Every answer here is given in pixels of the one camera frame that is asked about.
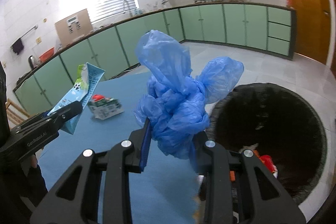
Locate red plastic bag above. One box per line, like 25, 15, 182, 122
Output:
91, 94, 105, 101

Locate red paper bowl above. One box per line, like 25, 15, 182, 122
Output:
259, 155, 278, 178

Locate green white milk carton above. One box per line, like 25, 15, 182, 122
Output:
87, 97, 123, 121

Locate blue white drink carton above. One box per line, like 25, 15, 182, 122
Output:
47, 62, 106, 135

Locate blue plastic bag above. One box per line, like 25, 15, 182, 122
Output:
134, 30, 244, 159

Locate black-lined trash bin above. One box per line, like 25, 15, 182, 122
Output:
206, 83, 327, 205

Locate kitchen faucet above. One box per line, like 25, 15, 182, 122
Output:
122, 0, 132, 17

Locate green lower kitchen cabinets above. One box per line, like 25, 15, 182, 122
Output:
13, 3, 297, 114

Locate wooden chair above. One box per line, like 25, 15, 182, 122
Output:
6, 99, 30, 126

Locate electric kettle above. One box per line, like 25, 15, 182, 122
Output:
28, 55, 38, 70

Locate red plastic basin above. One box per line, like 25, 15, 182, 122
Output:
39, 47, 55, 63

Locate blue table mat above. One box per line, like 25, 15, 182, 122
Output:
37, 72, 219, 224

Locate dark hanging towel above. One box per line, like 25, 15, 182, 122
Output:
11, 38, 24, 55

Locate cardboard box with dispenser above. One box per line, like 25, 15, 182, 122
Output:
55, 9, 93, 48

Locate wooden door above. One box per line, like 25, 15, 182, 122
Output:
292, 0, 331, 64

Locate towel rail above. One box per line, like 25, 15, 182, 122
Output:
11, 24, 38, 49

